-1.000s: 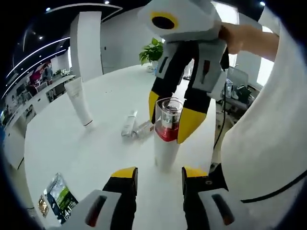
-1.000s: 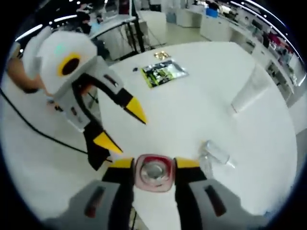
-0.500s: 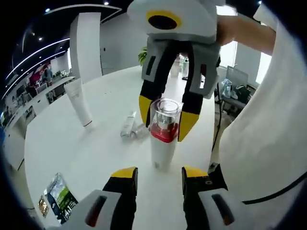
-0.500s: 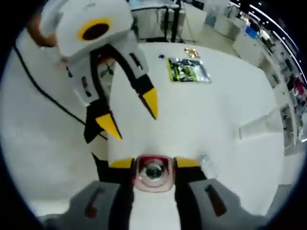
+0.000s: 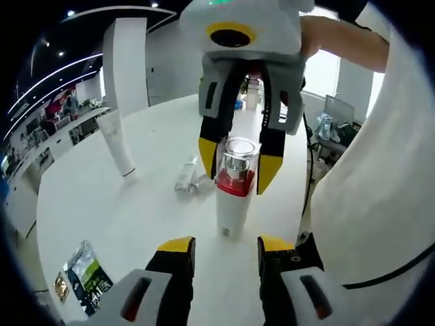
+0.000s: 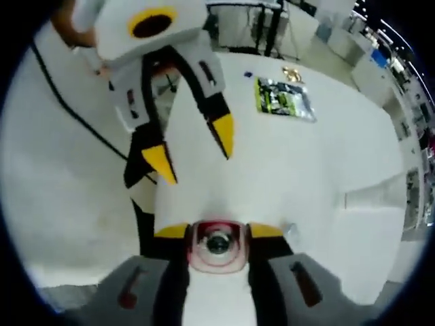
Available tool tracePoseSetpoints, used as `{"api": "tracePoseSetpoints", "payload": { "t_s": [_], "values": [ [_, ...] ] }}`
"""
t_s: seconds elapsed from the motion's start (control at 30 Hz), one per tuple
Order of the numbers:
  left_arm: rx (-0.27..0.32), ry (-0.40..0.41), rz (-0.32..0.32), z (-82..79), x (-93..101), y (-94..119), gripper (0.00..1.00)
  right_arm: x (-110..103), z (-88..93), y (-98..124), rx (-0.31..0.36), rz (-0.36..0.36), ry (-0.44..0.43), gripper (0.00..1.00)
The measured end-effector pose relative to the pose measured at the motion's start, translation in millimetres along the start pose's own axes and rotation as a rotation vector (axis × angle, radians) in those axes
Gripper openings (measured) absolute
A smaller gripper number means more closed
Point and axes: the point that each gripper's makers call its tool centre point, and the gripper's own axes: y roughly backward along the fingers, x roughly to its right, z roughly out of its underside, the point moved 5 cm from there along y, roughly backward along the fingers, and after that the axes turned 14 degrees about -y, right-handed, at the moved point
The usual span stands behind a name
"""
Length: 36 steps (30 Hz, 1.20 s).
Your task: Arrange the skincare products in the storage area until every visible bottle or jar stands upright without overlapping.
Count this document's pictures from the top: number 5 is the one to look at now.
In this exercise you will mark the long white office desk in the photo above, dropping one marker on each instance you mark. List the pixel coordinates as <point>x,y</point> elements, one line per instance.
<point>37,159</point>

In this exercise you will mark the dark blue skincare sachet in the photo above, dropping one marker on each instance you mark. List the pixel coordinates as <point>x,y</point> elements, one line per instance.
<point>73,282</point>

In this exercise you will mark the light blue bag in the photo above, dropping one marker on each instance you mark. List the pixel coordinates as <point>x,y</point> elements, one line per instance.
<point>325,125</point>

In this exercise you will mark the small clear skincare bottle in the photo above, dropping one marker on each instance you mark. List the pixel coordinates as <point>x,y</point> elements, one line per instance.
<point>203,184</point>
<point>187,173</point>

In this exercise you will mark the white skincare bottle red collar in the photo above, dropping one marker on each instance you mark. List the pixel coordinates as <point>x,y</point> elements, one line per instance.
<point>234,210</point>

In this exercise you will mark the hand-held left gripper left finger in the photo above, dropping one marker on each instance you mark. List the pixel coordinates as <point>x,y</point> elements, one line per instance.
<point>173,268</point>

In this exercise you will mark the black bag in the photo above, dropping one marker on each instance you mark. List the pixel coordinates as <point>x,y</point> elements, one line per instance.
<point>348,134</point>

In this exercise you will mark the white skincare tube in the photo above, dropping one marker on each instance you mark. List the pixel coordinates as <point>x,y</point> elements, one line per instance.
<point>117,146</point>

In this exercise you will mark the green black skincare sachet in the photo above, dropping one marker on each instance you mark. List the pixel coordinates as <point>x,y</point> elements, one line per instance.
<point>91,271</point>

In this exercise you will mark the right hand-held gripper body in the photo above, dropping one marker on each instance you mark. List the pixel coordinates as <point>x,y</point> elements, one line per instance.
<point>278,30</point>

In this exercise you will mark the gold skincare sachet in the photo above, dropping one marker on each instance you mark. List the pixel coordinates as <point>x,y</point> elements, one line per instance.
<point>61,287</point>

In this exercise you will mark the silver desktop monitor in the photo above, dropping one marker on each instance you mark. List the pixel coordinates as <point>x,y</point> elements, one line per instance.
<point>340,108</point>

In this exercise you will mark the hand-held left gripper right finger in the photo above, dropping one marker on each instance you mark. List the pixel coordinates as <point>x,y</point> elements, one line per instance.
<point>275,271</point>

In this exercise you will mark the translucent plastic container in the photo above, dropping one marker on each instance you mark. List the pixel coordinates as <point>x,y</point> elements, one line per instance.
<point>255,95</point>

